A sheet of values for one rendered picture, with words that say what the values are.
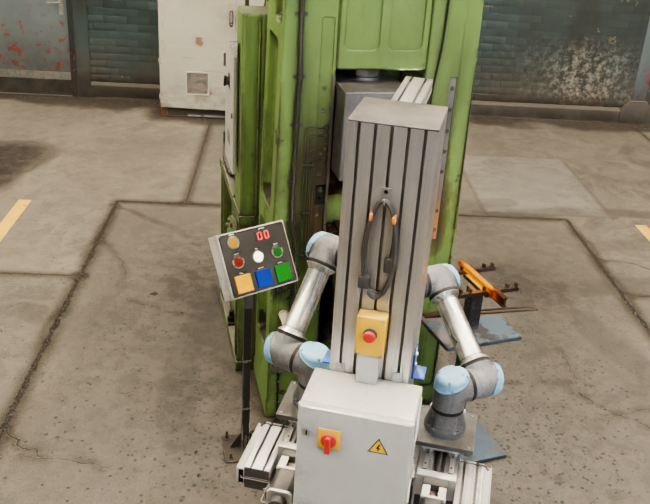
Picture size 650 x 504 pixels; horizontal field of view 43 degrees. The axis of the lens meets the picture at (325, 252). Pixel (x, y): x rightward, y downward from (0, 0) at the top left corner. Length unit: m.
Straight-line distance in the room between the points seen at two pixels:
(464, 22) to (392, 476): 2.09
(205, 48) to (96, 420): 5.36
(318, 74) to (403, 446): 1.81
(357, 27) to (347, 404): 1.80
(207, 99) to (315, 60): 5.55
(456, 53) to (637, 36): 6.64
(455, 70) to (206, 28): 5.41
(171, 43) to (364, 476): 7.03
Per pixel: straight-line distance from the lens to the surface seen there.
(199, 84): 9.10
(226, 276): 3.50
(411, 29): 3.74
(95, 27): 9.83
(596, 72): 10.29
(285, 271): 3.63
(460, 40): 3.82
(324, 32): 3.63
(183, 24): 9.00
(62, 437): 4.39
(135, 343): 5.05
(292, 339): 3.07
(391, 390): 2.53
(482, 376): 3.03
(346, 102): 3.58
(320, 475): 2.57
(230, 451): 4.19
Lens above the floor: 2.67
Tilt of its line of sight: 26 degrees down
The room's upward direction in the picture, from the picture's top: 4 degrees clockwise
